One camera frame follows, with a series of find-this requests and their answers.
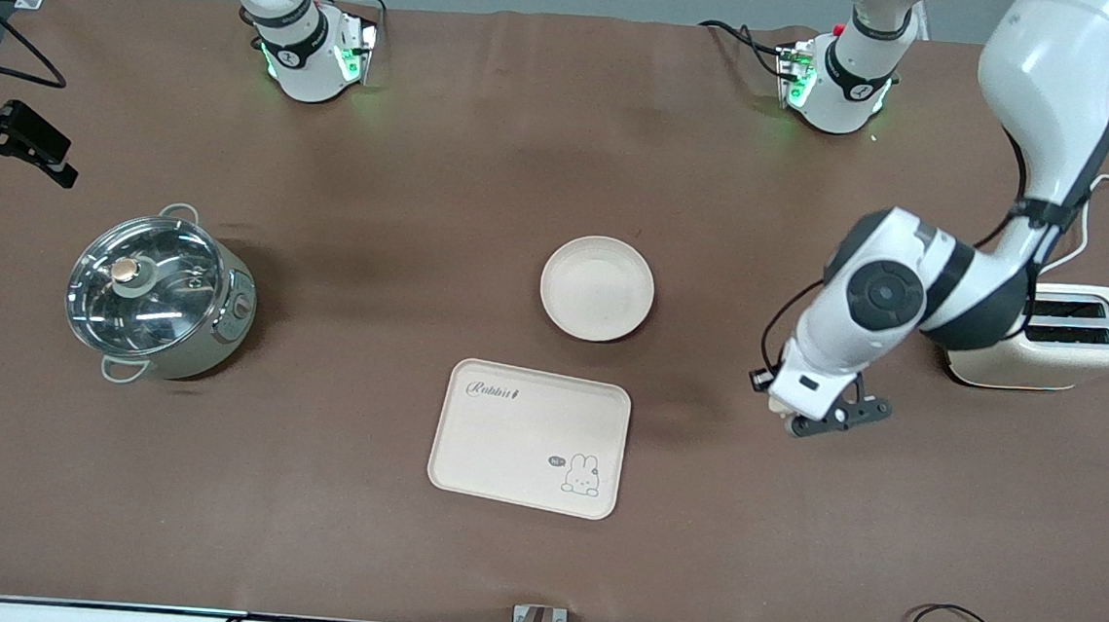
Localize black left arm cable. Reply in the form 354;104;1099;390
759;277;827;377

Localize cream two-slot toaster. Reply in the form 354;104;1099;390
940;275;1109;396

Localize cream rabbit print tray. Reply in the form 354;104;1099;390
425;355;634;523

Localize brown table cover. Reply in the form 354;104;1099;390
0;0;1109;622

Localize black left base cable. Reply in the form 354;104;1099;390
696;18;790;79

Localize round cream plate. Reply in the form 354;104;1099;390
536;233;659;347

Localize glass pot lid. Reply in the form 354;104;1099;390
62;210;230;363

